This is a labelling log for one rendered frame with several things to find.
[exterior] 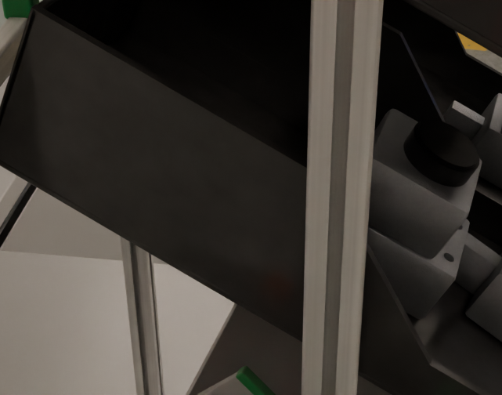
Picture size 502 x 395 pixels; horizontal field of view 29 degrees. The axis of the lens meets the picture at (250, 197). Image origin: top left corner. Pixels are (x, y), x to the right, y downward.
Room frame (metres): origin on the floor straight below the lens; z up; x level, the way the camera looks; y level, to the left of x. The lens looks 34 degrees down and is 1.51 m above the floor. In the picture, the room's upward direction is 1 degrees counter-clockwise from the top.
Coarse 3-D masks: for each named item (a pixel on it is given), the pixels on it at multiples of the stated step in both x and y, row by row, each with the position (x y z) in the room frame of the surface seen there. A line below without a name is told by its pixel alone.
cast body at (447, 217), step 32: (384, 128) 0.35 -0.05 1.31; (416, 128) 0.34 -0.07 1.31; (448, 128) 0.35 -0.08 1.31; (384, 160) 0.33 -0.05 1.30; (416, 160) 0.33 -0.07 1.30; (448, 160) 0.33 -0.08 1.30; (480, 160) 0.35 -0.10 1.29; (384, 192) 0.32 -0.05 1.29; (416, 192) 0.32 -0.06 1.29; (448, 192) 0.32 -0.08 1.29; (384, 224) 0.32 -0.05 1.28; (416, 224) 0.32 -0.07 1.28; (448, 224) 0.32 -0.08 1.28; (384, 256) 0.32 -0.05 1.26; (416, 256) 0.32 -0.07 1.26; (448, 256) 0.33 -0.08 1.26; (416, 288) 0.32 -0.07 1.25
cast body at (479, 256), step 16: (464, 256) 0.35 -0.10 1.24; (480, 256) 0.35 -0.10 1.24; (496, 256) 0.35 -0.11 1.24; (464, 272) 0.35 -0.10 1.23; (480, 272) 0.35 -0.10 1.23; (496, 272) 0.33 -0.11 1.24; (480, 288) 0.34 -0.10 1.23; (496, 288) 0.33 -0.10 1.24; (480, 304) 0.33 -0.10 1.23; (496, 304) 0.32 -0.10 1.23; (480, 320) 0.33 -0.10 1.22; (496, 320) 0.32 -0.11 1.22; (496, 336) 0.32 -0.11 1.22
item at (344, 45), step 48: (336, 0) 0.26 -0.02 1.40; (336, 48) 0.26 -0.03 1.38; (336, 96) 0.26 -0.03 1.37; (336, 144) 0.26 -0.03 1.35; (336, 192) 0.26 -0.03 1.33; (336, 240) 0.26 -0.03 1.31; (144, 288) 0.60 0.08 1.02; (336, 288) 0.26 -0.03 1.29; (144, 336) 0.60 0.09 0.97; (336, 336) 0.26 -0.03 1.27; (144, 384) 0.61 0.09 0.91; (336, 384) 0.26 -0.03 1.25
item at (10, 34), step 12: (12, 24) 0.45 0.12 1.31; (24, 24) 0.45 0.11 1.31; (0, 36) 0.43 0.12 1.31; (12, 36) 0.43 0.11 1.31; (0, 48) 0.42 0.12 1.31; (12, 48) 0.43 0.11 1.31; (0, 60) 0.41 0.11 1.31; (12, 60) 0.42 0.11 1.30; (0, 72) 0.41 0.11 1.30; (0, 84) 0.41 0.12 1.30
